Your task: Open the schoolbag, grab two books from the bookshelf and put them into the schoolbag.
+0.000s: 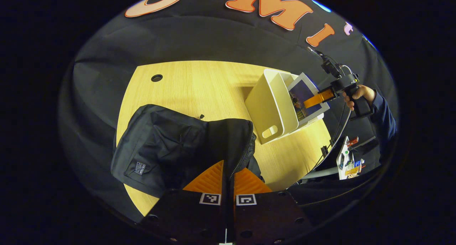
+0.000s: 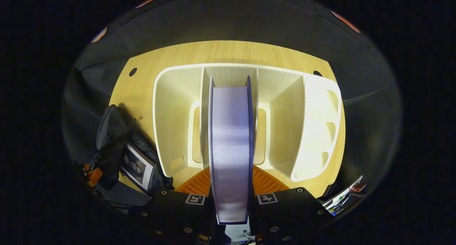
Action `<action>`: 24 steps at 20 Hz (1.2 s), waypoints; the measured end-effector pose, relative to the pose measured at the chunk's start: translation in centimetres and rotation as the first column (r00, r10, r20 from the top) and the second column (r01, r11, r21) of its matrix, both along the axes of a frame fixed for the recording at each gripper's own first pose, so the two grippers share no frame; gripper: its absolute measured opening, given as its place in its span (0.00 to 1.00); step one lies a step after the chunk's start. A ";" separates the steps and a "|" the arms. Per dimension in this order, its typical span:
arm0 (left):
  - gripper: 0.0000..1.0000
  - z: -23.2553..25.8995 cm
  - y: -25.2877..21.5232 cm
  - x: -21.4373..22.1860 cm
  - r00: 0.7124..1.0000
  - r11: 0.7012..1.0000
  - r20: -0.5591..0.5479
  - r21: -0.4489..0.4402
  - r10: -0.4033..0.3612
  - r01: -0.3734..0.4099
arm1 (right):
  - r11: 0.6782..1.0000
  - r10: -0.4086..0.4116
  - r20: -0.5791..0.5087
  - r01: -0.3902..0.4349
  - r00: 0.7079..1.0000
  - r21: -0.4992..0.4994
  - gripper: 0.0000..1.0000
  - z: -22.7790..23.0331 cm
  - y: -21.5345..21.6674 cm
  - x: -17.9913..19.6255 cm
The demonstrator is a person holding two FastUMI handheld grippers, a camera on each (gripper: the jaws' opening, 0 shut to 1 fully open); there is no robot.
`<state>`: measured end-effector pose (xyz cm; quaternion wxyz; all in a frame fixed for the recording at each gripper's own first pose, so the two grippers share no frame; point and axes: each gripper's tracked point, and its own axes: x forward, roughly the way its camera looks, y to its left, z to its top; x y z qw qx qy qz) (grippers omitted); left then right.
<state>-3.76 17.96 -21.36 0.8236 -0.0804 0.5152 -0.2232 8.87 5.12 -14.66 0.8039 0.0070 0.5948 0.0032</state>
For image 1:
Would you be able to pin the white cluttered board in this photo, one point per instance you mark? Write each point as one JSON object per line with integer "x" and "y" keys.
{"x": 343, "y": 159}

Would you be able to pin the black schoolbag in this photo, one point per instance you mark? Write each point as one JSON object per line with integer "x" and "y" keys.
{"x": 160, "y": 148}

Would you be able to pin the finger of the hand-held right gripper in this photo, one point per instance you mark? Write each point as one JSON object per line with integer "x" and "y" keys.
{"x": 319, "y": 98}

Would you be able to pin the blue book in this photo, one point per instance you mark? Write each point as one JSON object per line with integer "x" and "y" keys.
{"x": 302, "y": 90}

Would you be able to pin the cream plastic bookshelf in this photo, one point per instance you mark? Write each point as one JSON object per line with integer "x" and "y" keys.
{"x": 270, "y": 106}

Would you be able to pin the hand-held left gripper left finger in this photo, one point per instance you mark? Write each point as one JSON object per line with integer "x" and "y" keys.
{"x": 185, "y": 216}

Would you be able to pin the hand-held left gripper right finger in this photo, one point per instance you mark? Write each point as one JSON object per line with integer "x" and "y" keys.
{"x": 270, "y": 216}

